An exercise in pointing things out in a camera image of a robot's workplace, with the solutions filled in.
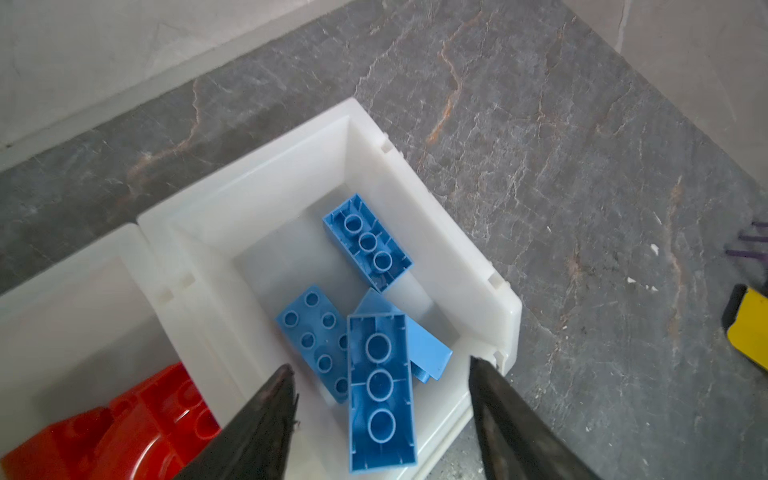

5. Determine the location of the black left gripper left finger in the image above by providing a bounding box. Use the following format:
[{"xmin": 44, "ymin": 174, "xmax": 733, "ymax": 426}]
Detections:
[{"xmin": 176, "ymin": 364, "xmax": 298, "ymax": 479}]

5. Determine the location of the yellow toy tool handle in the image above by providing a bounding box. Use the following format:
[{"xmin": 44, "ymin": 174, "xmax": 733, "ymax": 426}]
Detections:
[{"xmin": 722, "ymin": 284, "xmax": 767, "ymax": 371}]

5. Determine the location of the white sorting bin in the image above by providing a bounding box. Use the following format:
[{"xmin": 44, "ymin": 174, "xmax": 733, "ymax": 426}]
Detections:
[
  {"xmin": 1, "ymin": 224, "xmax": 243, "ymax": 459},
  {"xmin": 138, "ymin": 99, "xmax": 522, "ymax": 479}
]

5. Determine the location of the blue lego brick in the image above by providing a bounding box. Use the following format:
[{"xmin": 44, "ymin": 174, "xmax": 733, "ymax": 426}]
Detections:
[
  {"xmin": 347, "ymin": 313, "xmax": 418, "ymax": 474},
  {"xmin": 322, "ymin": 194, "xmax": 413, "ymax": 294},
  {"xmin": 275, "ymin": 285, "xmax": 349, "ymax": 404}
]

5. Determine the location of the blue lego brick slanted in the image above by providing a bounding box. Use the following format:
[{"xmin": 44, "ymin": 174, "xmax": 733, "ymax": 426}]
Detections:
[{"xmin": 353, "ymin": 288, "xmax": 453, "ymax": 384}]

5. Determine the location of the red arch lego piece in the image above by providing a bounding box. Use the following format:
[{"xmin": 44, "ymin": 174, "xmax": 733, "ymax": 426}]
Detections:
[{"xmin": 1, "ymin": 407, "xmax": 184, "ymax": 479}]

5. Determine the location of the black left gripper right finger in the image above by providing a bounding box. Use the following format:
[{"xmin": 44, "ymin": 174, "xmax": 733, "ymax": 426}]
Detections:
[{"xmin": 468, "ymin": 356, "xmax": 598, "ymax": 479}]

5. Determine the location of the white middle sorting bin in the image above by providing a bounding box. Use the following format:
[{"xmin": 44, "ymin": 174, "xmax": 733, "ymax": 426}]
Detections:
[{"xmin": 1, "ymin": 224, "xmax": 243, "ymax": 459}]

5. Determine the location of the red lego brick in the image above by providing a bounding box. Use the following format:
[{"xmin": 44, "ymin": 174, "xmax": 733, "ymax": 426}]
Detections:
[{"xmin": 100, "ymin": 362, "xmax": 221, "ymax": 479}]

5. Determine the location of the white right sorting bin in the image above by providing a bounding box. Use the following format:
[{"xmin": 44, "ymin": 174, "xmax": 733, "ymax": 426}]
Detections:
[{"xmin": 138, "ymin": 99, "xmax": 522, "ymax": 479}]

